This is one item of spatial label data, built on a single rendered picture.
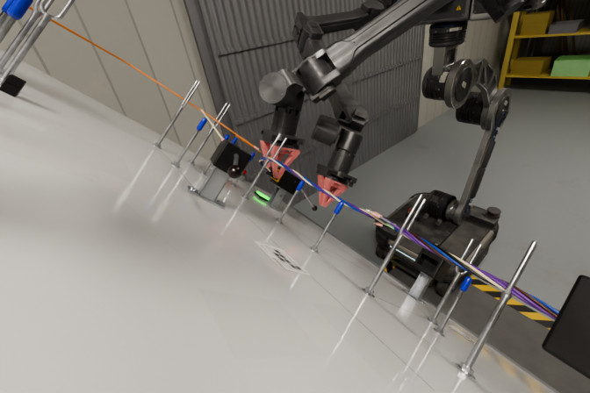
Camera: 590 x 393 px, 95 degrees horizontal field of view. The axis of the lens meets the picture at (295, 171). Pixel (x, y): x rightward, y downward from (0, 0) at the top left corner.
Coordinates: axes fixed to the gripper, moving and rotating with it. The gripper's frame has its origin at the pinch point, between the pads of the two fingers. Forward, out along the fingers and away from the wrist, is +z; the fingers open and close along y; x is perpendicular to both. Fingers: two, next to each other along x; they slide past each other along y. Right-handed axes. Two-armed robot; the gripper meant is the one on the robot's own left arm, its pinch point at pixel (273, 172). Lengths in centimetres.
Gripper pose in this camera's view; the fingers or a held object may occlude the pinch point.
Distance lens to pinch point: 62.6
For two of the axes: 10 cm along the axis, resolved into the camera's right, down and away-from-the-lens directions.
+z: -2.3, 9.6, 1.6
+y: 4.8, 2.5, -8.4
